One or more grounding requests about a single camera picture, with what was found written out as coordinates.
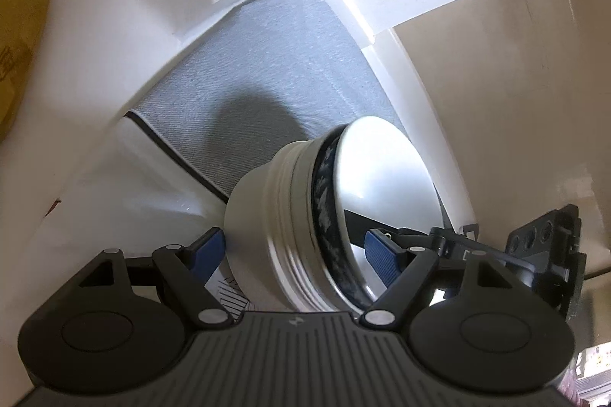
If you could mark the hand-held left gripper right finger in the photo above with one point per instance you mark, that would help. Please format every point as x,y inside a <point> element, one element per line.
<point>382,256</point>

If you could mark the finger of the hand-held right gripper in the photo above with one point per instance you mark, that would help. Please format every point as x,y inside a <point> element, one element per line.
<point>355,225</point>

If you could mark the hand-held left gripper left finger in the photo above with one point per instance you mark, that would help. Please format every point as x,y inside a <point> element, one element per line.
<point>210,249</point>

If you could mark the cream bowl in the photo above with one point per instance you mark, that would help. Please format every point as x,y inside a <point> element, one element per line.
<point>248,221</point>

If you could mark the white bowl with blue pattern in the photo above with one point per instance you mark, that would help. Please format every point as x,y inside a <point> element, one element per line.
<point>382,168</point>

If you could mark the teal glazed ribbed bowl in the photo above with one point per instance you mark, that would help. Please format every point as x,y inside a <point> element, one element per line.
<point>298,254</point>

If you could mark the grey dish mat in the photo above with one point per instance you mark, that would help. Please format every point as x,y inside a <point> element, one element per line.
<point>267,54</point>

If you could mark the brown cardboard box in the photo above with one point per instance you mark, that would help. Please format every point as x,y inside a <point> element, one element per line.
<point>24,6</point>

